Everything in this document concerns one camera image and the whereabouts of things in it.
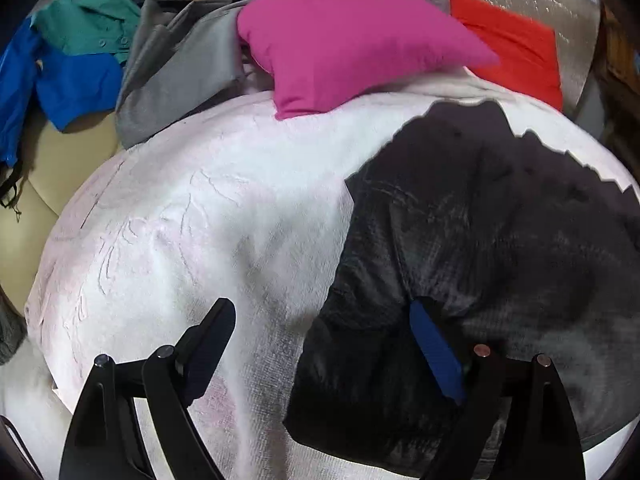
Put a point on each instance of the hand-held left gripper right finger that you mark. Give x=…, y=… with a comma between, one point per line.
x=435, y=350

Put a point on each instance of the beige sofa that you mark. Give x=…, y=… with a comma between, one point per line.
x=45, y=170

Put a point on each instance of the grey knit cloth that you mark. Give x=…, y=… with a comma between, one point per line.
x=10, y=325

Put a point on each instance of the white blanket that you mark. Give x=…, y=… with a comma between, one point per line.
x=200, y=220

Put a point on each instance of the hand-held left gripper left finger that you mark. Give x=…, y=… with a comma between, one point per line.
x=212, y=345

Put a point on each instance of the grey garment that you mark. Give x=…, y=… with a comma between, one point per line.
x=175, y=75

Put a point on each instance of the black quilted jacket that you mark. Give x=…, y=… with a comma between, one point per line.
x=475, y=220

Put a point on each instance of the blue jacket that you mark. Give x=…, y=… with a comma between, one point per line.
x=75, y=85

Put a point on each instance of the teal jacket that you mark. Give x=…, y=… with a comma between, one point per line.
x=85, y=20

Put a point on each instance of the red pillow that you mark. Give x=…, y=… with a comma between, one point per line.
x=515, y=45

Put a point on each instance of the pink pillow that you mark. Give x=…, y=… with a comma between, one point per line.
x=340, y=40

